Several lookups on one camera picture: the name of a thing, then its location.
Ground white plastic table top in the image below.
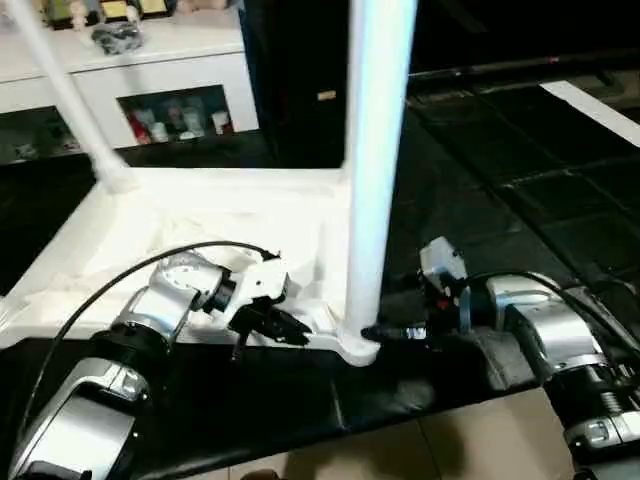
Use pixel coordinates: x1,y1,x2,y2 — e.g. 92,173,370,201
0,165,386,366

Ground white plastic table leg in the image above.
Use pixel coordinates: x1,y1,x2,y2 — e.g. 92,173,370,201
0,0,139,193
345,0,419,346

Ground black work mat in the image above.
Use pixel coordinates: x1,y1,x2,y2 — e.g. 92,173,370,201
0,85,640,476

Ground crumpled black plastic sheet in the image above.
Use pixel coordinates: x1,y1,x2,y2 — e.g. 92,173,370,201
390,90,640,401

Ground white cabinet with glass doors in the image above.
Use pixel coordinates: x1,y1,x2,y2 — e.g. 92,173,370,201
0,0,259,166

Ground dark low furniture silver edge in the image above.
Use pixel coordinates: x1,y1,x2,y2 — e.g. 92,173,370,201
410,50,640,89

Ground grey bundle of small items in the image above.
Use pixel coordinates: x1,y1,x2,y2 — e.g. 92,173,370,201
92,22,146,56

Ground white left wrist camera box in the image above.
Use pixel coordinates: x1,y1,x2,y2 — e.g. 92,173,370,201
232,258,293,323

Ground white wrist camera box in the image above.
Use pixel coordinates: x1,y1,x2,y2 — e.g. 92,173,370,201
232,258,293,323
418,238,469,291

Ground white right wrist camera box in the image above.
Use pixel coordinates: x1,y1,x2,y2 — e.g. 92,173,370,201
418,238,469,291

